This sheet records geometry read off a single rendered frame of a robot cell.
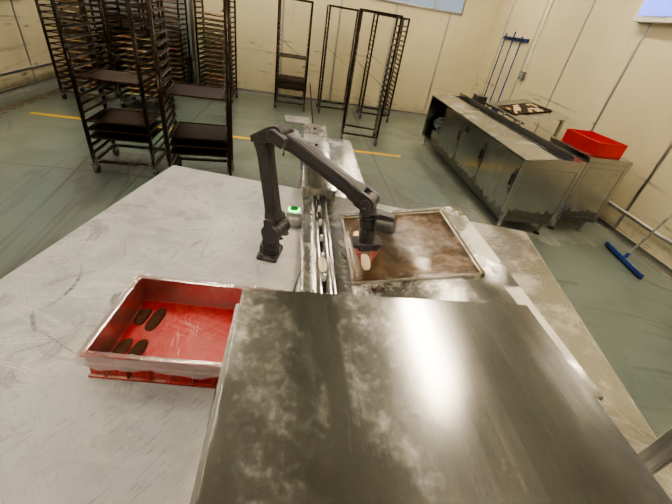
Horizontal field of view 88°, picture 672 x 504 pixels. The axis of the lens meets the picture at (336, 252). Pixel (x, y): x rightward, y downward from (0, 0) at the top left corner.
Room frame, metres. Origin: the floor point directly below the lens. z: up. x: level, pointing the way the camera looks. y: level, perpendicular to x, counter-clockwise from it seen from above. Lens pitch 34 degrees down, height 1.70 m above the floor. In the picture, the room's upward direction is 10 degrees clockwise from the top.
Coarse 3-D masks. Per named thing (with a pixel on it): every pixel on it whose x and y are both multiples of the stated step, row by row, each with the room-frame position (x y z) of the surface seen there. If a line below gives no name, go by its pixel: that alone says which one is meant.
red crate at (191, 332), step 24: (168, 312) 0.77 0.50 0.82; (192, 312) 0.79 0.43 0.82; (216, 312) 0.81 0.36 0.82; (144, 336) 0.66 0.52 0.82; (168, 336) 0.68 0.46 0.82; (192, 336) 0.69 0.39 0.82; (216, 336) 0.71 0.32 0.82; (216, 360) 0.62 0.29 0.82; (168, 384) 0.52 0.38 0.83; (192, 384) 0.53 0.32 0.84; (216, 384) 0.54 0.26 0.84
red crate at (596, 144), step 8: (568, 128) 4.24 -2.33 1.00; (568, 136) 4.17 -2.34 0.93; (576, 136) 4.07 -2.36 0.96; (584, 136) 3.97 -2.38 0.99; (592, 136) 4.29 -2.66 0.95; (600, 136) 4.20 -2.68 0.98; (576, 144) 4.02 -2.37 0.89; (584, 144) 3.92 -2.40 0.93; (592, 144) 3.83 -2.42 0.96; (600, 144) 3.76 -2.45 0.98; (608, 144) 3.78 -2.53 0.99; (616, 144) 3.81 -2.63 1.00; (624, 144) 3.89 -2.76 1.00; (592, 152) 3.78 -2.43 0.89; (600, 152) 3.77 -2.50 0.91; (608, 152) 3.80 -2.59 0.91; (616, 152) 3.82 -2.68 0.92
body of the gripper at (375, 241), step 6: (360, 234) 1.05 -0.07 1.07; (366, 234) 1.04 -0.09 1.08; (372, 234) 1.05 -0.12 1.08; (354, 240) 1.07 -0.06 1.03; (360, 240) 1.05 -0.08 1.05; (366, 240) 1.04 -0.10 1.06; (372, 240) 1.05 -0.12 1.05; (378, 240) 1.08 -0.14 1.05; (354, 246) 1.03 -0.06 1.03; (360, 246) 1.04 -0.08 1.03; (366, 246) 1.04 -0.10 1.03; (372, 246) 1.04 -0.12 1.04; (378, 246) 1.05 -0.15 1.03
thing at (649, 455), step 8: (656, 440) 0.51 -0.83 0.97; (664, 440) 0.50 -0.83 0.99; (648, 448) 0.51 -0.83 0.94; (656, 448) 0.50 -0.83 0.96; (664, 448) 0.49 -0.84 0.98; (640, 456) 0.50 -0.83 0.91; (648, 456) 0.49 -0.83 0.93; (656, 456) 0.49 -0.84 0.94; (664, 456) 0.48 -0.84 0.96; (648, 464) 0.48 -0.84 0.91; (656, 464) 0.48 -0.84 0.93; (664, 464) 0.48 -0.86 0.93; (656, 472) 0.48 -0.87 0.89
